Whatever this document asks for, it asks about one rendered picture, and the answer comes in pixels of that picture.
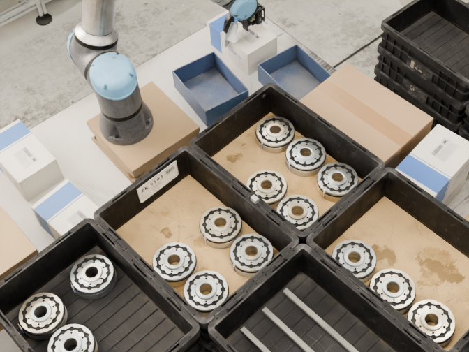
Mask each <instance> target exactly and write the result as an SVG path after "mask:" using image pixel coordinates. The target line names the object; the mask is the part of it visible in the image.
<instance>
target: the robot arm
mask: <svg viewBox="0 0 469 352"><path fill-rule="evenodd" d="M210 1H212V2H214V3H215V4H217V5H219V6H221V7H223V8H224V9H226V10H228V11H229V13H228V14H227V16H226V18H225V21H224V25H223V44H224V47H227V46H228V43H229V41H230V42H233V43H237V42H238V40H239V37H238V35H237V28H238V24H237V23H236V22H235V19H236V20H238V21H239V22H241V24H242V28H243V29H245V30H246V31H248V27H249V26H251V25H252V26H253V25H254V24H257V25H259V24H261V25H262V22H264V23H265V24H268V23H267V22H266V21H265V7H264V6H262V5H261V4H259V3H258V0H210ZM116 3H117V0H82V19H81V22H79V23H78V24H77V25H76V27H75V28H74V32H73V33H72V32H71V33H70V35H69V37H68V42H67V48H68V52H69V55H70V57H71V59H72V60H73V62H74V63H75V65H76V66H77V67H78V68H79V70H80V72H81V73H82V74H83V76H84V78H85V80H86V81H87V82H88V83H89V86H90V87H91V88H92V90H93V91H94V93H95V95H96V98H97V100H98V104H99V106H100V110H101V112H100V119H99V126H100V131H101V133H102V135H103V137H104V138H105V139H106V140H107V141H108V142H111V143H112V144H115V145H122V146H125V145H133V144H135V143H138V142H140V141H142V140H144V139H145V138H146V137H147V136H148V135H149V134H150V132H151V130H152V128H153V125H154V120H153V116H152V113H151V110H150V109H149V107H148V106H147V105H146V103H145V102H144V101H143V100H142V97H141V93H140V88H139V84H138V81H137V73H136V70H135V68H134V66H133V64H132V62H131V61H130V59H129V58H127V57H126V56H124V55H122V54H120V53H119V52H118V49H117V43H118V37H119V32H118V31H117V28H116V27H115V26H114V16H115V10H116ZM262 10H263V11H264V17H263V16H262ZM234 18H235V19H234Z"/></svg>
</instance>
